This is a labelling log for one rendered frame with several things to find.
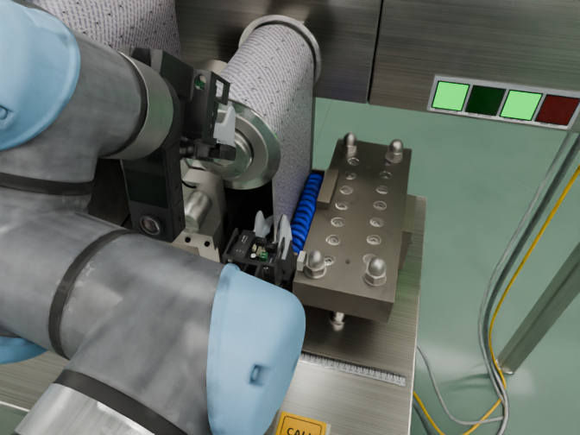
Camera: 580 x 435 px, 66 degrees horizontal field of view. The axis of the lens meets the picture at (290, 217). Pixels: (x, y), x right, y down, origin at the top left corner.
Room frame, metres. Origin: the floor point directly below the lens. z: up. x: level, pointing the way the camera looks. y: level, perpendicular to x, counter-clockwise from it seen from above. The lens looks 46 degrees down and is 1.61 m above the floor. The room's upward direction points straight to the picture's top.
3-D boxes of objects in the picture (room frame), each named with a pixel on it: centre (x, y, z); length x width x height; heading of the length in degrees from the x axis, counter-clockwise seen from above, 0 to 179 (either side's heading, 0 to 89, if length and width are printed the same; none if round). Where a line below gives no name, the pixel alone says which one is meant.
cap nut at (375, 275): (0.43, -0.14, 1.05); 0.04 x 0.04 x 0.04
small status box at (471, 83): (0.70, -0.38, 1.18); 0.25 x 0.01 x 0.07; 75
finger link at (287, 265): (0.41, 0.02, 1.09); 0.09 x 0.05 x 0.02; 164
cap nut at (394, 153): (0.74, -0.22, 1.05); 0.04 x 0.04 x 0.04
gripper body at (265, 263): (0.36, 0.05, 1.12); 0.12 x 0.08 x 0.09; 165
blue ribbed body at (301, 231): (0.58, -0.03, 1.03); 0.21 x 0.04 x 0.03; 165
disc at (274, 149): (0.48, 0.08, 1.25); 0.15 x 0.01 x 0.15; 75
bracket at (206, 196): (0.45, 0.13, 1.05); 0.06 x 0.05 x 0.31; 165
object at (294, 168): (0.59, -0.01, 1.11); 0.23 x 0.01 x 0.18; 165
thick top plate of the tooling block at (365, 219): (0.59, -0.13, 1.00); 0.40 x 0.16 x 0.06; 165
